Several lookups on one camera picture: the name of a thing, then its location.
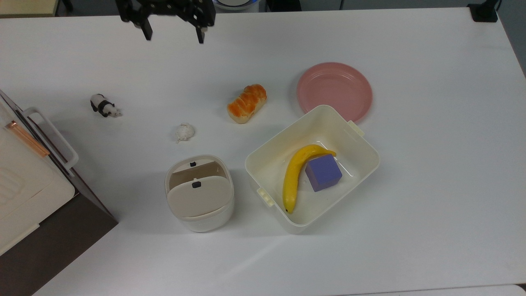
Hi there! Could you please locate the purple cube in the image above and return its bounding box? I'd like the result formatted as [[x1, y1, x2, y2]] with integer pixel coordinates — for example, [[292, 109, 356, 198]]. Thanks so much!
[[305, 154, 343, 193]]

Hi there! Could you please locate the cream plastic storage bin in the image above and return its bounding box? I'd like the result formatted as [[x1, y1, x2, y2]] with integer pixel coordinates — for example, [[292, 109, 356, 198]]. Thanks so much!
[[245, 104, 381, 235]]

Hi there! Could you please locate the panda figurine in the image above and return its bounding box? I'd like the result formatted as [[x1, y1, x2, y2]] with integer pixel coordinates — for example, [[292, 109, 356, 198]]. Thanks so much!
[[90, 94, 123, 119]]

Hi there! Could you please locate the toy bread loaf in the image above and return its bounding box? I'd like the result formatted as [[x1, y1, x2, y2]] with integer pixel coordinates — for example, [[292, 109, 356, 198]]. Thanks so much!
[[226, 84, 268, 125]]

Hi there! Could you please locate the yellow toy banana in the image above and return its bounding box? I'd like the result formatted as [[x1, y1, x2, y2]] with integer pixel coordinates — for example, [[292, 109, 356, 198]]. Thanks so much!
[[281, 144, 337, 215]]

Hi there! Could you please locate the black table clamp base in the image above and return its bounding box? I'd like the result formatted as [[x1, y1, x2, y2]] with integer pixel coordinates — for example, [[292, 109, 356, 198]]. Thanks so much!
[[467, 0, 501, 23]]

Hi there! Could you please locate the white paper ball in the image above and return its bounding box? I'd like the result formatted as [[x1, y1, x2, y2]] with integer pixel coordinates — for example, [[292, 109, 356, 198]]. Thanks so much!
[[175, 123, 195, 143]]

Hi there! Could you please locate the cream trash can with lid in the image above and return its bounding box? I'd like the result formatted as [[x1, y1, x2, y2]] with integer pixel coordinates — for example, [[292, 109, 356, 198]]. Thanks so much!
[[164, 154, 235, 234]]

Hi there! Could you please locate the cream plastic box with handles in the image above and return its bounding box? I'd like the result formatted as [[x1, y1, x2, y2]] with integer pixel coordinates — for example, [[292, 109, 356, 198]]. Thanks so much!
[[0, 97, 77, 256]]

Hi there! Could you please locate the pink plate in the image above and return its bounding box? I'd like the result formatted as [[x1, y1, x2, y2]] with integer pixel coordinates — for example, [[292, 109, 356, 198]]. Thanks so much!
[[296, 62, 374, 124]]

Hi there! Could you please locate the white microwave oven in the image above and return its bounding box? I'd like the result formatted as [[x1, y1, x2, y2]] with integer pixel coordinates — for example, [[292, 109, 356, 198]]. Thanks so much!
[[0, 89, 119, 296]]

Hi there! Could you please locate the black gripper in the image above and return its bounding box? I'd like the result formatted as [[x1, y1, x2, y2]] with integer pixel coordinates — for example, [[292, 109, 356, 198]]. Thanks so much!
[[115, 0, 217, 44]]

